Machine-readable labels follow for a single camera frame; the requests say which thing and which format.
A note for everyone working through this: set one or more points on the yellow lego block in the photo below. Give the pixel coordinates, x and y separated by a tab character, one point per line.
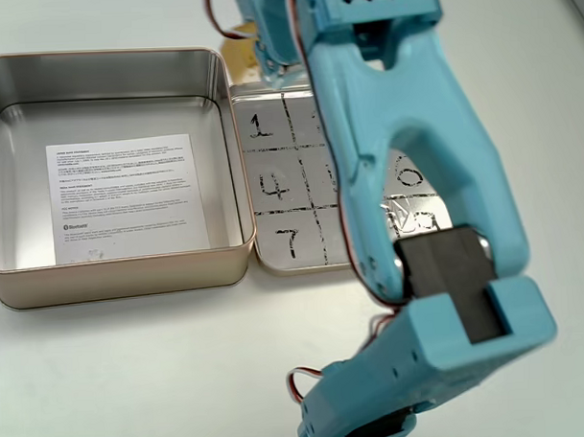
238	55

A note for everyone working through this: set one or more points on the white printed paper sheet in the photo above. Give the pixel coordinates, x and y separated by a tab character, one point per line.
128	200

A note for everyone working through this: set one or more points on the tin lid with numbered grid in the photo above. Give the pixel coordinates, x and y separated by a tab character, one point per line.
270	152

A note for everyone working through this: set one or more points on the gold metal tin box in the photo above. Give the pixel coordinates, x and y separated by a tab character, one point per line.
107	282

